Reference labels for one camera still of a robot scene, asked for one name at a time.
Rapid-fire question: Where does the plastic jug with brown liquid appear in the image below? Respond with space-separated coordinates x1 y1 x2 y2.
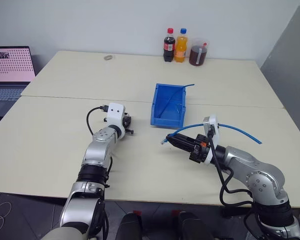
188 37 211 67

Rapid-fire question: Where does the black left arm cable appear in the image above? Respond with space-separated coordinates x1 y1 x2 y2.
86 105 109 137

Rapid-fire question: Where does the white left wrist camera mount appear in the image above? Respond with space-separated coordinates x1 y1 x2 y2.
106 102 127 131

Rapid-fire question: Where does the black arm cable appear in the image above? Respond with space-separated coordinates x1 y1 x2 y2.
206 127 264 237
86 105 109 137

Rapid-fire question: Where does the blue network cable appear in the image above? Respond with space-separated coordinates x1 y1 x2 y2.
157 83 196 119
159 122 263 146

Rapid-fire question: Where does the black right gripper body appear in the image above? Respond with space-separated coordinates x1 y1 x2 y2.
188 133 211 165

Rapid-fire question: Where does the cola bottle red cap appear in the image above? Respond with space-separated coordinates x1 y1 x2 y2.
162 27 177 63

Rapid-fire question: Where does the orange soda bottle blue cap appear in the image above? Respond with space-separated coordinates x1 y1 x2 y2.
174 27 188 64

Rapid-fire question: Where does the blue plastic bin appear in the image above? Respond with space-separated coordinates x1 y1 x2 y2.
149 82 188 129

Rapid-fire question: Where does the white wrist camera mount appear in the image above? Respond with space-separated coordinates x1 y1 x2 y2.
202 114 221 166
106 102 127 131

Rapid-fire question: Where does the white floor cable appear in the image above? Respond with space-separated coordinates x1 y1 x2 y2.
0 191 13 231

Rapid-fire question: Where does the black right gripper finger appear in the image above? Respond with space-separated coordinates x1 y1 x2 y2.
165 137 197 153
167 133 199 146

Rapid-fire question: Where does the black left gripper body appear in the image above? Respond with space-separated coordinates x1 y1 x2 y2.
121 112 134 130

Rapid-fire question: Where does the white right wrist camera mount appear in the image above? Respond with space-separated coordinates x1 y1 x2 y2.
202 114 221 166

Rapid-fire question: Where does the dark rounded shape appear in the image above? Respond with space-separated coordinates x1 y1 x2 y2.
114 210 144 240
171 210 212 240

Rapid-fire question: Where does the beige robot torso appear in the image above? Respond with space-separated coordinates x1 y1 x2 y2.
39 224 89 240

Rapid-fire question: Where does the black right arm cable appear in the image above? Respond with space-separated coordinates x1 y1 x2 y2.
206 127 264 237

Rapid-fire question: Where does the open laptop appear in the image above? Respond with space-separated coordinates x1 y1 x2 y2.
0 45 38 118

